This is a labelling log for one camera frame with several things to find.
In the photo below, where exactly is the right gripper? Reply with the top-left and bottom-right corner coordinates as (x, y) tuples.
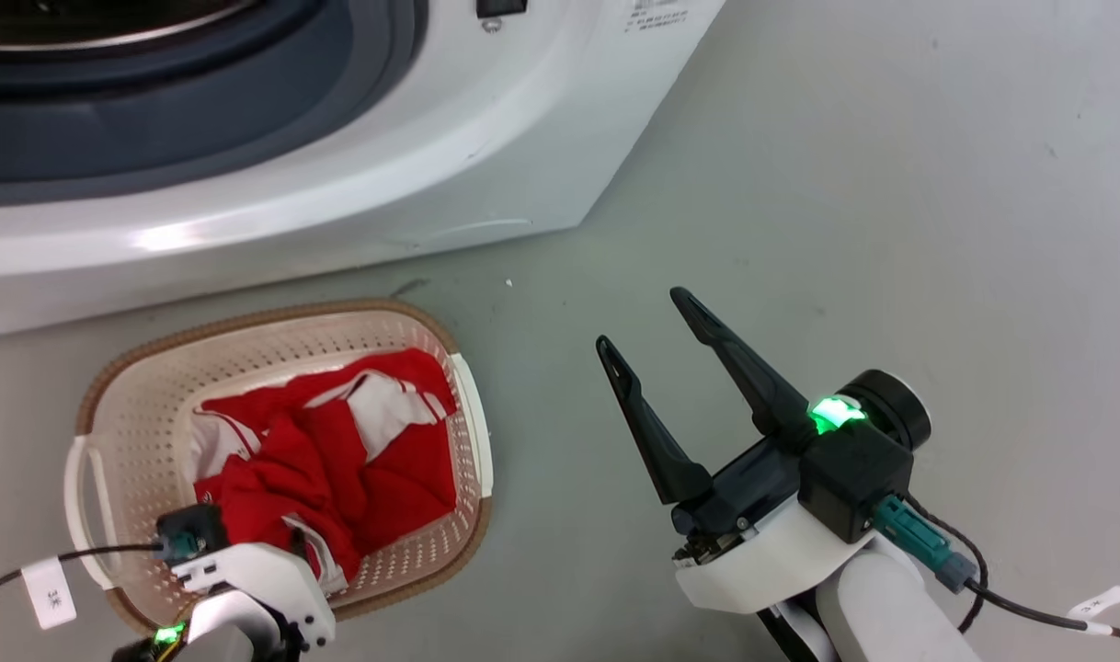
(595, 286), (934, 617)

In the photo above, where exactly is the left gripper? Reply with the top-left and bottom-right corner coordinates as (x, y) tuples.
(109, 541), (337, 662)

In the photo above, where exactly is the red and white garment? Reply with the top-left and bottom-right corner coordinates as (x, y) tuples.
(190, 347), (460, 594)

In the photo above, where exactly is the cream perforated laundry basket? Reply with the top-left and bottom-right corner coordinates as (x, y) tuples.
(63, 298), (496, 635)

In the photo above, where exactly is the white front-load washing machine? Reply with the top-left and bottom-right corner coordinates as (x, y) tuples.
(0, 0), (728, 339)

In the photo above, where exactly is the white text sticker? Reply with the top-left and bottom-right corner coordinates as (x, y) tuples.
(623, 0), (691, 34)

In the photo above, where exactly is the grey rubber door gasket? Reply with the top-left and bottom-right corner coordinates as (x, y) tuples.
(0, 0), (429, 209)

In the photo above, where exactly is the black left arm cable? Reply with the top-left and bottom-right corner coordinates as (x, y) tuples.
(0, 541), (167, 605)

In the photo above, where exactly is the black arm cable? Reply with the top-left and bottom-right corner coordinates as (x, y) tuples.
(871, 495), (1120, 648)
(0, 541), (167, 605)

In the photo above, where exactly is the white left cable tag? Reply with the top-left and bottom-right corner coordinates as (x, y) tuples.
(20, 556), (79, 632)

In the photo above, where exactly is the white cable tag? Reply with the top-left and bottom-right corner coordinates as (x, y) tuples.
(1065, 585), (1120, 637)
(20, 556), (79, 632)

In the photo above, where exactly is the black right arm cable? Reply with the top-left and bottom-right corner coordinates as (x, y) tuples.
(871, 495), (1120, 648)

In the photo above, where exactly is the white right cable tag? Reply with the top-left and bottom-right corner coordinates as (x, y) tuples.
(1065, 585), (1120, 637)

